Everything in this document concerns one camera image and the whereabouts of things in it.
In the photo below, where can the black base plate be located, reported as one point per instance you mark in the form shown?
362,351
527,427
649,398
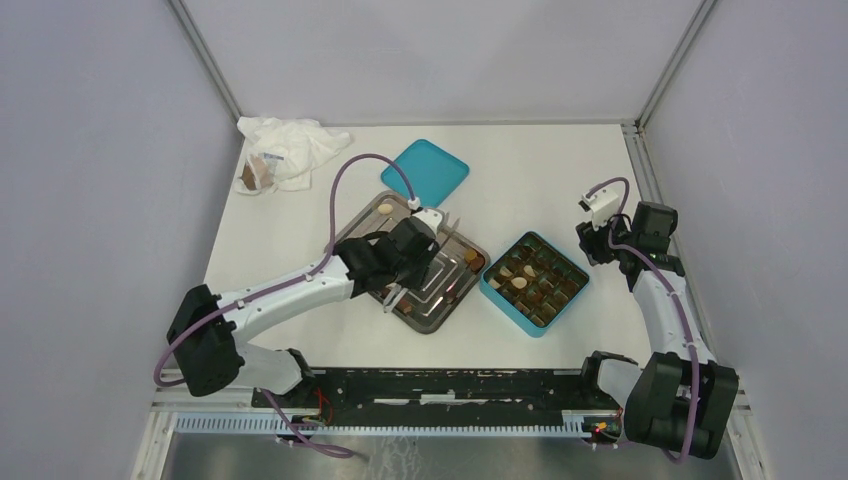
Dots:
418,398

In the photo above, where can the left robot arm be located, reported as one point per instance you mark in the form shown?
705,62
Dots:
211,335

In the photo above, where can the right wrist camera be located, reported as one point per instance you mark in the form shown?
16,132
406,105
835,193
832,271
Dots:
602,206

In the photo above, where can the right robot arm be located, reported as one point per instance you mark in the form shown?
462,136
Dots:
681,400

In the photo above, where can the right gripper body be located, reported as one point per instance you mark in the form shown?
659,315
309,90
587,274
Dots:
597,243

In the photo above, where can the teal box lid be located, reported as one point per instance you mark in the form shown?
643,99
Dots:
433,172

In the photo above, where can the white crumpled cloth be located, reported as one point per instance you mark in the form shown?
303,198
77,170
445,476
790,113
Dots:
304,143

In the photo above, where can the teal chocolate box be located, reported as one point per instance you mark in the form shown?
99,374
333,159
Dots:
534,309

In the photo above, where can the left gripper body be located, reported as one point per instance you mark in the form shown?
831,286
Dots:
413,274

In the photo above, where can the plastic bag with chocolate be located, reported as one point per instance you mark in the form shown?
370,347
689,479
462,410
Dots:
258,174

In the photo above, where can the steel tray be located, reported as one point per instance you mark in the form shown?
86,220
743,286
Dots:
452,273

